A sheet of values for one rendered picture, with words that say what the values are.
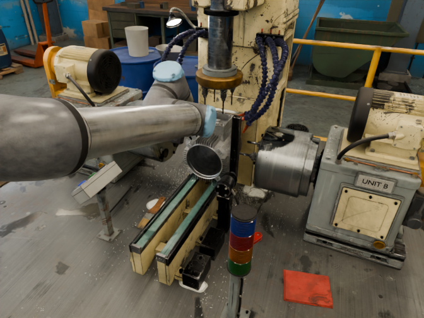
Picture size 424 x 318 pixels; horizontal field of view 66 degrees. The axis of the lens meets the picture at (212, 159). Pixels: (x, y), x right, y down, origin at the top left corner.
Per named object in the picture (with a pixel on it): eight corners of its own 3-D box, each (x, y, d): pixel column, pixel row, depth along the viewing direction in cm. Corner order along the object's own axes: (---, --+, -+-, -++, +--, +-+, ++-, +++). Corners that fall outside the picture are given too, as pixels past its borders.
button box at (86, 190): (112, 177, 122) (103, 166, 120) (123, 171, 117) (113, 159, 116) (79, 205, 108) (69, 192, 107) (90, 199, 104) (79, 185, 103)
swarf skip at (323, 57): (305, 85, 504) (315, 27, 459) (308, 68, 580) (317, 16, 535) (389, 95, 476) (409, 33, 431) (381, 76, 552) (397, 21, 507)
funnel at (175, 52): (166, 70, 294) (164, 41, 280) (190, 74, 288) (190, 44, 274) (153, 79, 274) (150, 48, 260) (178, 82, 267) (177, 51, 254)
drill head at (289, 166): (249, 162, 149) (254, 111, 135) (344, 184, 135) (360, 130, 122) (230, 193, 129) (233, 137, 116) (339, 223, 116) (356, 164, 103)
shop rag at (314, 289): (283, 300, 103) (283, 298, 102) (282, 269, 113) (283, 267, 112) (333, 308, 101) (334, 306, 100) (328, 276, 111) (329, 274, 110)
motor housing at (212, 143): (202, 153, 153) (202, 116, 143) (240, 162, 147) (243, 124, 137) (182, 176, 138) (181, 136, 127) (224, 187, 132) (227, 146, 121)
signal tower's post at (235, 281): (226, 302, 102) (233, 197, 79) (250, 312, 99) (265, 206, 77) (216, 325, 96) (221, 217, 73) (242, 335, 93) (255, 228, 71)
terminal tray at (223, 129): (211, 125, 144) (211, 110, 140) (233, 130, 140) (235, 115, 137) (199, 137, 134) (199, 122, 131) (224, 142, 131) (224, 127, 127)
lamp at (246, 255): (233, 242, 86) (233, 230, 84) (255, 250, 84) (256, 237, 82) (224, 259, 81) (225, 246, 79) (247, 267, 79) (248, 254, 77)
